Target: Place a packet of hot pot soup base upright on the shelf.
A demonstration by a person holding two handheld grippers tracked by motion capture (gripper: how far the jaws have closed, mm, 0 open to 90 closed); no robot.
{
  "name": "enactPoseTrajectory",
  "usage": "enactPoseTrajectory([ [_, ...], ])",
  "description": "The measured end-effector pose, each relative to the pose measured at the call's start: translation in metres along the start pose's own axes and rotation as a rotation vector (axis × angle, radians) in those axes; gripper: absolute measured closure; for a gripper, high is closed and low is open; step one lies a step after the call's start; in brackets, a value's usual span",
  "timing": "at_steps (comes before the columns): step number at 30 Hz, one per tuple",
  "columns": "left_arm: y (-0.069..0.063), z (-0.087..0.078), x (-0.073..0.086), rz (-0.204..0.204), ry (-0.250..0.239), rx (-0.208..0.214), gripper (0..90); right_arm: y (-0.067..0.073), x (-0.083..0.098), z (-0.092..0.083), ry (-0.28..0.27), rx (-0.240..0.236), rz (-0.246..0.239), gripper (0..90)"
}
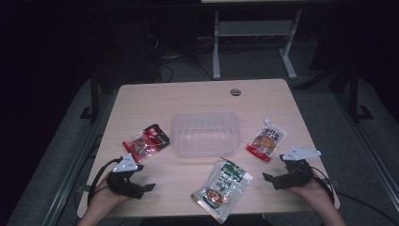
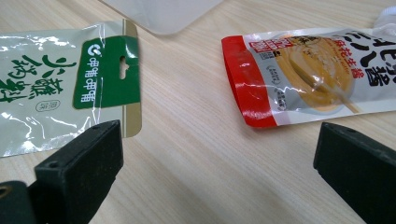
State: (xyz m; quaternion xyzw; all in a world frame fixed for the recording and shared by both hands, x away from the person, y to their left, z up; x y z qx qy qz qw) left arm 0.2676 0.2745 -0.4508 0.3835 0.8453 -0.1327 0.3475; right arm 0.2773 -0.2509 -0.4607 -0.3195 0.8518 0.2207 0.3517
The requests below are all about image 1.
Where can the white metal desk frame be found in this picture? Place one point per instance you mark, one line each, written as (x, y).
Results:
(254, 28)

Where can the red snack packet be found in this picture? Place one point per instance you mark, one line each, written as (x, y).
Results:
(146, 142)

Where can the white spouted food pouch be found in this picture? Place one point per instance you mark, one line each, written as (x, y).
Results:
(266, 141)

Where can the aluminium rail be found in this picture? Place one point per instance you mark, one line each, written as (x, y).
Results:
(70, 175)
(373, 157)

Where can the dark tape strip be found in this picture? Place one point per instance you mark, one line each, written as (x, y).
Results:
(84, 188)

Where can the green and white snack pouch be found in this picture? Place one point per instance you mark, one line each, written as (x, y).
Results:
(222, 190)

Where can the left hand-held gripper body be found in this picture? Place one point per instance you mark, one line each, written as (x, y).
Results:
(125, 164)

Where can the clear plastic container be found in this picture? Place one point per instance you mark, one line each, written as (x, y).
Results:
(205, 135)

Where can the person's right hand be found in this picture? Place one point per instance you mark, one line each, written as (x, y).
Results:
(315, 194)

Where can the black metal stand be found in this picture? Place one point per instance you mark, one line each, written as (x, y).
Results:
(94, 100)
(354, 94)

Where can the person's left hand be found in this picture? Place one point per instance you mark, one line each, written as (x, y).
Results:
(108, 197)

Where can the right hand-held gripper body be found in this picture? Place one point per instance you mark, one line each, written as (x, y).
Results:
(298, 175)

